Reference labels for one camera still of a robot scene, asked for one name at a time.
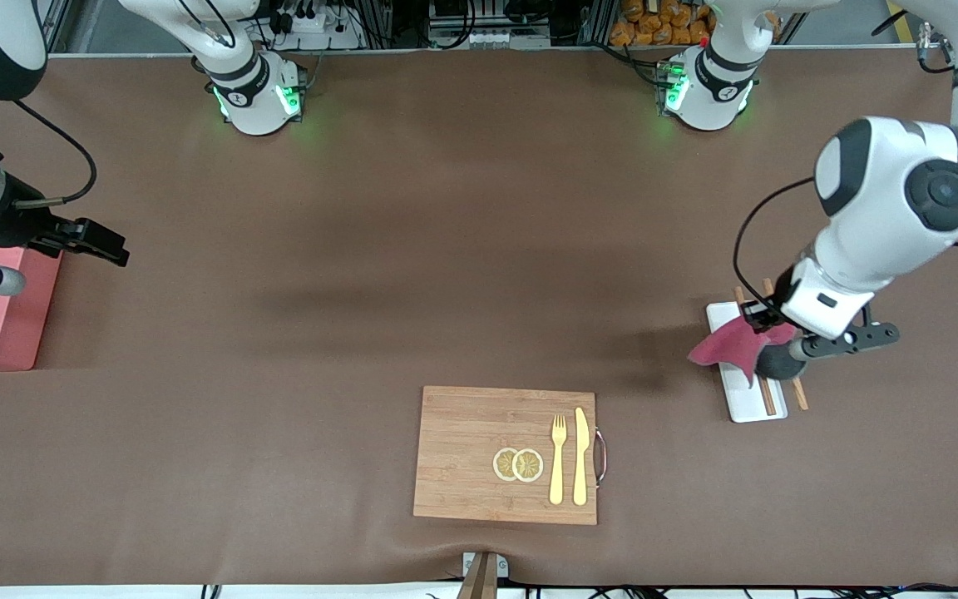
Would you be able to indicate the yellow fork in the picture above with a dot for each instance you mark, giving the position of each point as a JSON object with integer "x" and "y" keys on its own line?
{"x": 557, "y": 474}

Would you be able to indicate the white rectangular tray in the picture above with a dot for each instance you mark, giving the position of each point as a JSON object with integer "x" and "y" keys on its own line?
{"x": 720, "y": 320}

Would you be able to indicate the white power strip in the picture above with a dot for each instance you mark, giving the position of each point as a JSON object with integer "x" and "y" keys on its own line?
{"x": 313, "y": 25}

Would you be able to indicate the red wiping cloth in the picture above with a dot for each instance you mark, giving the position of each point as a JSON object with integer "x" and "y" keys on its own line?
{"x": 724, "y": 345}

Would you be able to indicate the bamboo cutting board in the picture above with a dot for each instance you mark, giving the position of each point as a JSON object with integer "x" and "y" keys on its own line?
{"x": 462, "y": 449}

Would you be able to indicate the brown camera post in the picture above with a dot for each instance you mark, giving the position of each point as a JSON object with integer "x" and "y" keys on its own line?
{"x": 479, "y": 582}

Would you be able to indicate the brown table cover mat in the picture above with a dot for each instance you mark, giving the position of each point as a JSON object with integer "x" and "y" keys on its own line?
{"x": 446, "y": 249}

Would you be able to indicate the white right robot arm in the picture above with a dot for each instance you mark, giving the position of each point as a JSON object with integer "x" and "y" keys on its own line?
{"x": 221, "y": 42}

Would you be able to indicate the metal clamp bracket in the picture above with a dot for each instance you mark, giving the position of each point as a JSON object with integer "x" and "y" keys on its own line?
{"x": 502, "y": 567}

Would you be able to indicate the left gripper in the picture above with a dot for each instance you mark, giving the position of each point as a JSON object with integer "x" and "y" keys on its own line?
{"x": 756, "y": 315}

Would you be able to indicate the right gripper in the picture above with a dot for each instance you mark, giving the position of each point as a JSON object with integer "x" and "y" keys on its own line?
{"x": 15, "y": 225}

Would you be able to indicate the orange snack bag pile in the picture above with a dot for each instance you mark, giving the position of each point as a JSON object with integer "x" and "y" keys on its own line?
{"x": 654, "y": 25}

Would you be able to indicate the yellow knife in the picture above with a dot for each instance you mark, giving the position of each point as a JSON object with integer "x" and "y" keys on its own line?
{"x": 580, "y": 449}

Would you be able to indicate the lemon slice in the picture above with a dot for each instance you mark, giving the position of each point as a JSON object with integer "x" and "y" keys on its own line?
{"x": 529, "y": 466}
{"x": 502, "y": 464}

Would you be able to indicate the brown wooden chopstick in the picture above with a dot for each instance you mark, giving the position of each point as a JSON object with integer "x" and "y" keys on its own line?
{"x": 767, "y": 399}
{"x": 800, "y": 395}

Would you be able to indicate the aluminium frame post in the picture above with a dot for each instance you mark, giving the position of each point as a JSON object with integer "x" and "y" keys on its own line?
{"x": 53, "y": 25}

